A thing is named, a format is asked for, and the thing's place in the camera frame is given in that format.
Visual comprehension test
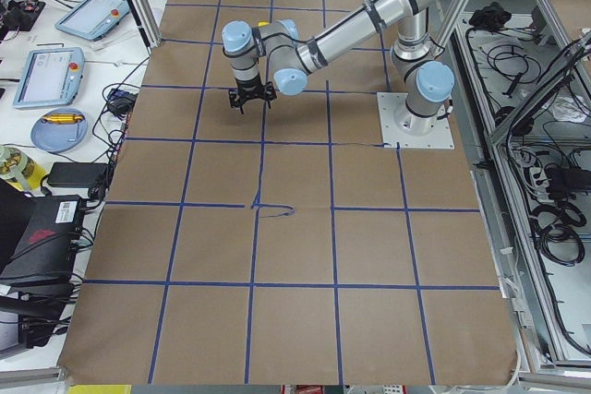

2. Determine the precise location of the aluminium side frame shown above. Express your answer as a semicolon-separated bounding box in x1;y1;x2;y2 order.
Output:
437;0;590;393

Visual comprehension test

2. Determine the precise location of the black laptop computer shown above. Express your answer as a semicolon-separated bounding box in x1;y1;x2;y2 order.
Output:
1;181;86;355

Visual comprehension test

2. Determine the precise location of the far teach pendant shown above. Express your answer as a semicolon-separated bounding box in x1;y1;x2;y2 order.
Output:
54;0;130;41

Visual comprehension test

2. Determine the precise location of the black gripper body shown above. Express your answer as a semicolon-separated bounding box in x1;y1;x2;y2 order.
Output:
236;75;267;101

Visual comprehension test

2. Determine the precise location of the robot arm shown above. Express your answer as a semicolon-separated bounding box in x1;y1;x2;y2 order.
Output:
222;0;454;136

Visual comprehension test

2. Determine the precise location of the teach pendant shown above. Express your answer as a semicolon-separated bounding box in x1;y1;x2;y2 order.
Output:
54;0;130;41
13;47;85;109

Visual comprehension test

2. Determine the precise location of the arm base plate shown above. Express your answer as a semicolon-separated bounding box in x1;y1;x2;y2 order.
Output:
377;92;454;149

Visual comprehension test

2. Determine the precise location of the black power adapter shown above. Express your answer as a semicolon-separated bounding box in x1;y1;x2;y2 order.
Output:
46;162;107;188

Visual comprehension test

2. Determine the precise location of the near teach pendant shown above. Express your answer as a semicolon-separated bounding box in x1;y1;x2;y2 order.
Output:
13;47;85;109

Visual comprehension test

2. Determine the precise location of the blue plate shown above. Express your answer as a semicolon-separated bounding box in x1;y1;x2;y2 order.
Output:
30;108;89;153

